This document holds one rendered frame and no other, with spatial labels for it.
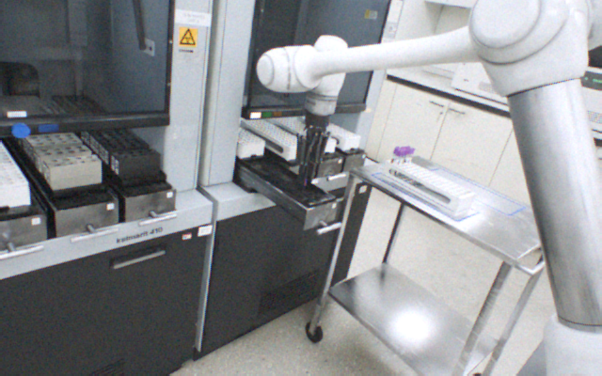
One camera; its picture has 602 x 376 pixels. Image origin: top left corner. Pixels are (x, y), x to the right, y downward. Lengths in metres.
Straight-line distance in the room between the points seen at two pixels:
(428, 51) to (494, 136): 2.43
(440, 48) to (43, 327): 1.14
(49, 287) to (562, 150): 1.09
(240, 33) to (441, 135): 2.54
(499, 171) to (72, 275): 2.89
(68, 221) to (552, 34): 1.00
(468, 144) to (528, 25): 2.80
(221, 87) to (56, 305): 0.70
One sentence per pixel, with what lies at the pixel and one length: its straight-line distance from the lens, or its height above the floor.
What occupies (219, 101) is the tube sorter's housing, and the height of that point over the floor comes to 1.02.
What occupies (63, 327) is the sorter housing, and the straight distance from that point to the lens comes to 1.28.
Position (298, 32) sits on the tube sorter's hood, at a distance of 1.36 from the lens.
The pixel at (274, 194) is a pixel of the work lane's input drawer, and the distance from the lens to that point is 1.25.
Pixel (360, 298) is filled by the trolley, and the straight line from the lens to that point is 1.75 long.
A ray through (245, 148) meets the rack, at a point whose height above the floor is 0.85.
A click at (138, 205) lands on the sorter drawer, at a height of 0.78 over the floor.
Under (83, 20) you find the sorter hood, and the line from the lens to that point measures 1.04.
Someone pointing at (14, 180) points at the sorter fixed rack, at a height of 0.86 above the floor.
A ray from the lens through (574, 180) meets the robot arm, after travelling 0.73.
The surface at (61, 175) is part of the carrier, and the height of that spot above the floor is 0.86.
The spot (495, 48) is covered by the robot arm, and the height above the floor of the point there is 1.32.
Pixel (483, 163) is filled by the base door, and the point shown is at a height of 0.45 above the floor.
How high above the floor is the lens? 1.34
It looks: 23 degrees down
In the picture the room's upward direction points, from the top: 12 degrees clockwise
